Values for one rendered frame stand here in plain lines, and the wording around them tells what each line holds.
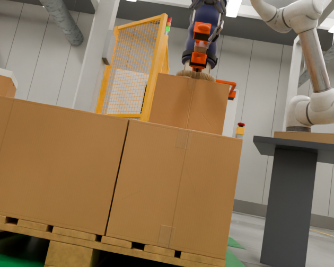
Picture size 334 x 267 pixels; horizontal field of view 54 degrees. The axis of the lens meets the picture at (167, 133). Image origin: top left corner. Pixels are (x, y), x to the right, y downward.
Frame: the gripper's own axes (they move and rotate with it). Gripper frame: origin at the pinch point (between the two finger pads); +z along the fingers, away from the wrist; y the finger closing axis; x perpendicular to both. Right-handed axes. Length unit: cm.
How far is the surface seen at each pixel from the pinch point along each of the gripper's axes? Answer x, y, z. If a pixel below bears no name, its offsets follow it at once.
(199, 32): 21.6, 1.4, 17.0
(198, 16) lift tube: -32.6, 6.3, -22.3
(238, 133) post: -134, -44, 27
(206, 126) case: -12, -10, 52
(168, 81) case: -11.1, 14.5, 31.5
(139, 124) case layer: 49, 15, 69
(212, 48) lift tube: -34.4, -6.2, -2.9
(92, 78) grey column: -142, 103, -4
